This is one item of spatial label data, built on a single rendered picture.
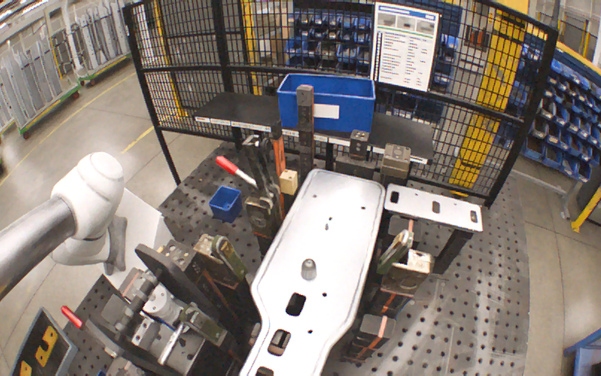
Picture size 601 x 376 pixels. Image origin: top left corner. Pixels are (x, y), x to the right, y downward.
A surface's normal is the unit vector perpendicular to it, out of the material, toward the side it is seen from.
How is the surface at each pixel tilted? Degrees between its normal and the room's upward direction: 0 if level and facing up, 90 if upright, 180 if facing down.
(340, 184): 0
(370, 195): 0
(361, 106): 90
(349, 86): 90
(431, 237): 0
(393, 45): 90
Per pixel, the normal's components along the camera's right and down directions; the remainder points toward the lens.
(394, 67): -0.35, 0.67
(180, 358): -0.03, -0.71
